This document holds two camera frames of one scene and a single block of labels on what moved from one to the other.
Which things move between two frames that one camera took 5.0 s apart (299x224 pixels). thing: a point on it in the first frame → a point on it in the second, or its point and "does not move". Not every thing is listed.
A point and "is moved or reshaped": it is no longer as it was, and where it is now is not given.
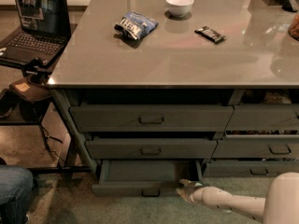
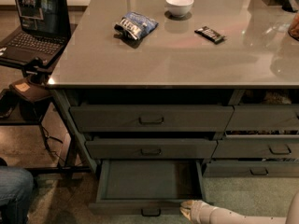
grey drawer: x=145 y=177 is moved or reshaped
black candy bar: x=210 y=35 does not move
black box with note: x=30 y=90 does not move
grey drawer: x=249 y=168 does not move
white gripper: x=202 y=194 → x=203 y=212
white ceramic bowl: x=179 y=5 does not move
